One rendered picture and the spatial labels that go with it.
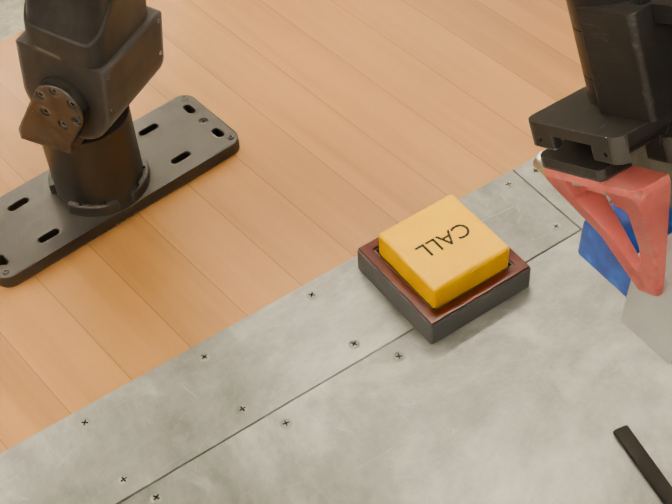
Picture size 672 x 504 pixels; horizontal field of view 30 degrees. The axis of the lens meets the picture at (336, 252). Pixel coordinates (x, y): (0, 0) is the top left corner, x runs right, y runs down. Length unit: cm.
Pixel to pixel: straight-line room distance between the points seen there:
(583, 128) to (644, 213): 5
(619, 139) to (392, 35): 47
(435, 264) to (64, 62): 26
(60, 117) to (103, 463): 21
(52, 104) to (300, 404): 24
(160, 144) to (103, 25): 18
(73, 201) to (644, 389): 40
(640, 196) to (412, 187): 34
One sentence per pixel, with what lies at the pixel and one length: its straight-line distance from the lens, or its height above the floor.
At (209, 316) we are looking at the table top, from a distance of 81.
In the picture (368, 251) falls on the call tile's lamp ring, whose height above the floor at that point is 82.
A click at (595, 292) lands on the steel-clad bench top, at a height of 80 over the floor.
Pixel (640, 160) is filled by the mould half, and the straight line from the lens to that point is 81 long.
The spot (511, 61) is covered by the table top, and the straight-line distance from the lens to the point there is 98.
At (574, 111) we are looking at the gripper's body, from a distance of 59.
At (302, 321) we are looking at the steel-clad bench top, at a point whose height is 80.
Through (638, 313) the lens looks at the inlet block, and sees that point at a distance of 65.
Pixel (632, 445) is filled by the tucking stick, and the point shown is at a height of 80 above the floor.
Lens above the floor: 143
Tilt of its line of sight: 48 degrees down
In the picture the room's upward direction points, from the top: 4 degrees counter-clockwise
